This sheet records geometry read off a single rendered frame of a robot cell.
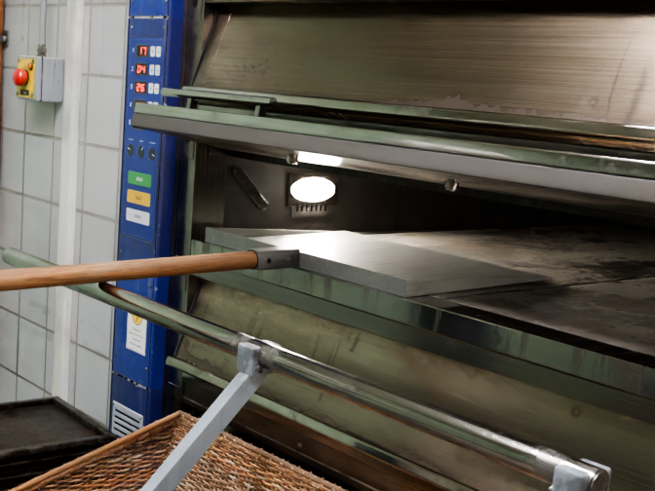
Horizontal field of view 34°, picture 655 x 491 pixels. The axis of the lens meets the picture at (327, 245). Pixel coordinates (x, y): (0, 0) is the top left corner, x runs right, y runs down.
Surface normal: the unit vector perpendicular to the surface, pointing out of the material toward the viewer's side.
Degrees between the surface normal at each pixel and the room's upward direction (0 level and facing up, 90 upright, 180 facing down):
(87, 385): 90
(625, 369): 90
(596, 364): 90
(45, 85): 90
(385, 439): 70
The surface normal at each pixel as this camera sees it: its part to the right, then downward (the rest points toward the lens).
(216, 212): 0.65, 0.16
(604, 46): -0.69, -0.30
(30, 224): -0.76, 0.04
